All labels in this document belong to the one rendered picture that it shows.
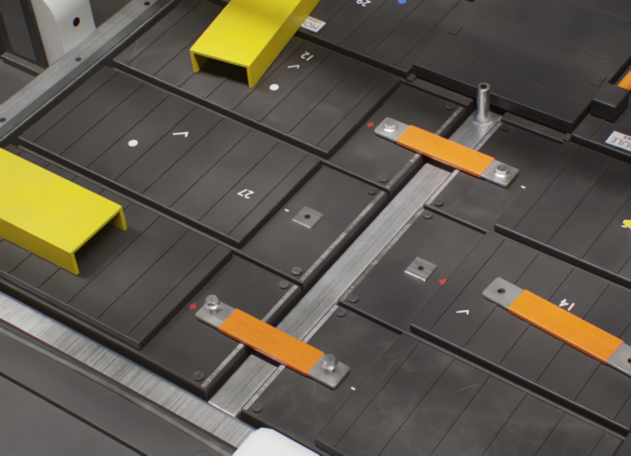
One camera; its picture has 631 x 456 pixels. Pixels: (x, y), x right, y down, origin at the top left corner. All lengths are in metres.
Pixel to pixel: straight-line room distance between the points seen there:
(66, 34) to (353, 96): 0.39
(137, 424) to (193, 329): 0.22
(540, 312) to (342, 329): 0.17
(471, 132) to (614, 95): 0.14
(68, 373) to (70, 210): 0.26
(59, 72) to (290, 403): 0.53
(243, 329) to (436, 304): 0.17
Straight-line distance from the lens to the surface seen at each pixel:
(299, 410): 1.21
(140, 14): 1.63
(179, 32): 1.57
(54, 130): 1.48
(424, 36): 1.54
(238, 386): 1.24
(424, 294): 1.28
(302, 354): 1.23
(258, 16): 1.53
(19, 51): 1.77
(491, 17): 1.55
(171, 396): 1.24
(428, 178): 1.40
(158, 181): 1.40
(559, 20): 1.54
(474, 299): 1.26
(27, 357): 1.14
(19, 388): 1.13
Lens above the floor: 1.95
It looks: 45 degrees down
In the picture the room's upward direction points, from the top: 6 degrees counter-clockwise
